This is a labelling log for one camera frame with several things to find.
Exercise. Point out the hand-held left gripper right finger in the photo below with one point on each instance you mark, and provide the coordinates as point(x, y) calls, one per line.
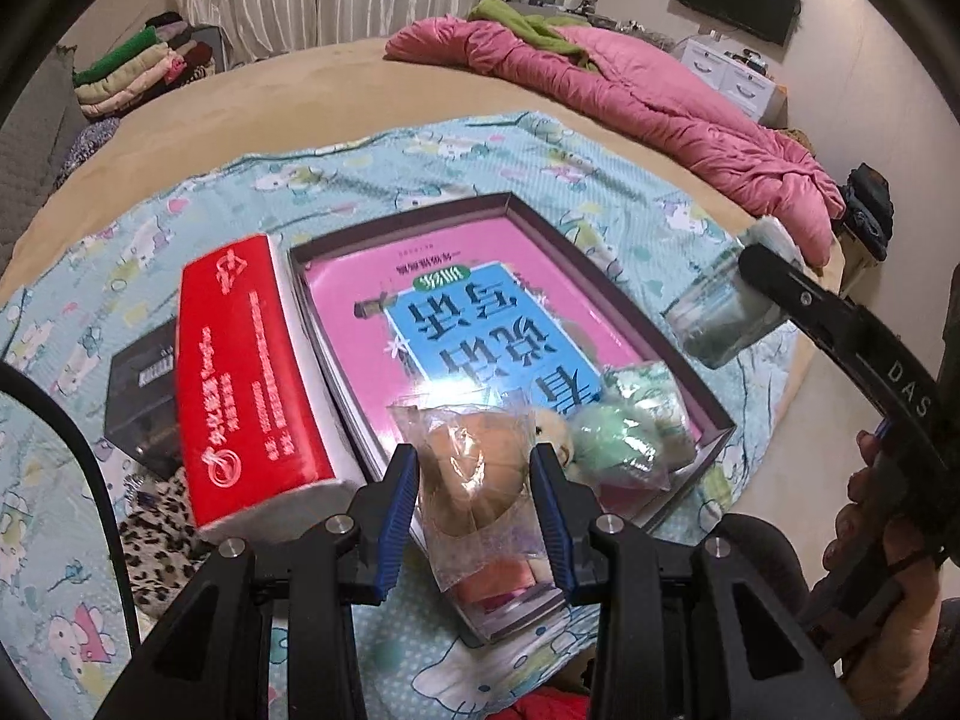
point(551, 517)

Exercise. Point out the grey quilted headboard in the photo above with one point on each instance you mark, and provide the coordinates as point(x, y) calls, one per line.
point(37, 112)

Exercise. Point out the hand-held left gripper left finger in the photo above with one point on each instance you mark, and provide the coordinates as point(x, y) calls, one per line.
point(397, 517)

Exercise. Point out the red cloth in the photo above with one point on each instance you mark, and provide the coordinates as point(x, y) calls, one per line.
point(551, 709)

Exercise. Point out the green cloth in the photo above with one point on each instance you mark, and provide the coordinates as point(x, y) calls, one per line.
point(517, 15)

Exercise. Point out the black box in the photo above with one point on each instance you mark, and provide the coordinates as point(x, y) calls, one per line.
point(142, 390)

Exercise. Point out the pink quilt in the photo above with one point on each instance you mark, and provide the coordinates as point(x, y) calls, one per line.
point(675, 120)

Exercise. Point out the cartoon cat printed blanket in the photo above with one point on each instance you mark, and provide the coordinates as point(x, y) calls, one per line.
point(525, 157)

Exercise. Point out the clear tissue packet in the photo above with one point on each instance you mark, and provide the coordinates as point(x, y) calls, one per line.
point(705, 322)

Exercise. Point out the person's right hand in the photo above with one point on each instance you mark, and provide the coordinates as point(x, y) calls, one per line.
point(866, 465)

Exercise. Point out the leopard print cloth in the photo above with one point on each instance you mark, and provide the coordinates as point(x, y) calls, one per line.
point(157, 540)

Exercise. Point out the stack of folded clothes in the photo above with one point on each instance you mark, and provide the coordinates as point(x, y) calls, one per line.
point(127, 75)

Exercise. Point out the green white tissue packet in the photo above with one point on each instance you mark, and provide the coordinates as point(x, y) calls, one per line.
point(645, 386)

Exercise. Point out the bread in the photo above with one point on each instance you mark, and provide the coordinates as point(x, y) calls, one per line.
point(472, 465)

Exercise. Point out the red tissue pack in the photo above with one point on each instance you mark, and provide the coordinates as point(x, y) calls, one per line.
point(240, 390)

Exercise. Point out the dark patterned cloth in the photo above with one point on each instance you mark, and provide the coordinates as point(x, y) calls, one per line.
point(86, 146)

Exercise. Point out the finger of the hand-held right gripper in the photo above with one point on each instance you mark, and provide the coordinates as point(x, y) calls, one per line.
point(802, 296)

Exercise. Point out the plush bear with purple ribbon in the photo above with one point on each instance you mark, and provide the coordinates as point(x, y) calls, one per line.
point(555, 431)

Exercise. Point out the white drawer cabinet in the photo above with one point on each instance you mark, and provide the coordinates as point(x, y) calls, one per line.
point(720, 75)

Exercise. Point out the pink book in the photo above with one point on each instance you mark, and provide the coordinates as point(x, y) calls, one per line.
point(360, 292)

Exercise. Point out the dark bundle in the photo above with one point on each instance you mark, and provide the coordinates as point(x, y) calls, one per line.
point(866, 210)

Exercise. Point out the tan round bed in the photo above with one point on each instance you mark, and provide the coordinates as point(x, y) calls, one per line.
point(337, 90)

